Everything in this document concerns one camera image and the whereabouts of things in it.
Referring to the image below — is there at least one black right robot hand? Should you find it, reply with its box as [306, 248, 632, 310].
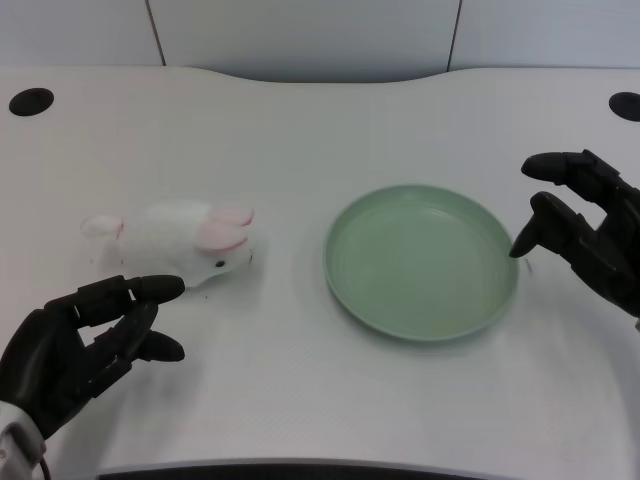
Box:
[509, 148, 640, 318]

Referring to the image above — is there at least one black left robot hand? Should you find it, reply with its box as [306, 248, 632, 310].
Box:
[0, 274, 187, 441]

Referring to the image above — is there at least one white rabbit doll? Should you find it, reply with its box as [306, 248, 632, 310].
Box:
[80, 199, 256, 290]

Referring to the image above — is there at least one green round plate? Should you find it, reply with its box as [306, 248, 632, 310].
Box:
[323, 183, 521, 345]

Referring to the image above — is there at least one black round cable grommet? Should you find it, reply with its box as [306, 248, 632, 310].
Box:
[8, 87, 55, 118]
[608, 91, 640, 122]

